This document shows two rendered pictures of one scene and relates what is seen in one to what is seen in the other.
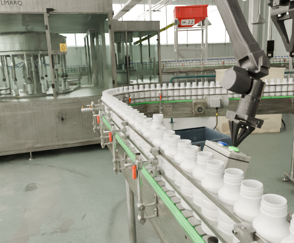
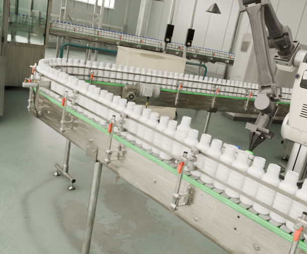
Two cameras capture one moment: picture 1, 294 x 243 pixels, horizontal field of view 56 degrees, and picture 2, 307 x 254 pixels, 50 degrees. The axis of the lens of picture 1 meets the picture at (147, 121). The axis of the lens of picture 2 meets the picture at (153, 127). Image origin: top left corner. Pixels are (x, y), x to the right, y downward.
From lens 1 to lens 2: 0.72 m
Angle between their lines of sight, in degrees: 28
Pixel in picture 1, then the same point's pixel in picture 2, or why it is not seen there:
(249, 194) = not seen: outside the picture
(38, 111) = not seen: outside the picture
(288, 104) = (206, 102)
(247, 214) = not seen: outside the picture
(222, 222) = (281, 204)
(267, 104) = (189, 99)
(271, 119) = (166, 109)
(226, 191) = (288, 185)
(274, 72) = (177, 61)
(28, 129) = not seen: outside the picture
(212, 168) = (276, 169)
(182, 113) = not seen: hidden behind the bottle
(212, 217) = (269, 201)
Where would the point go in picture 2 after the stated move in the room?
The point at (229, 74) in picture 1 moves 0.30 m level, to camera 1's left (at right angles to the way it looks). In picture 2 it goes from (262, 99) to (197, 91)
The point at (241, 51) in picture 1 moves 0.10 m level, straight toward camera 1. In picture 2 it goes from (265, 80) to (278, 84)
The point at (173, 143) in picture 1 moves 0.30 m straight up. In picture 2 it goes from (218, 146) to (238, 64)
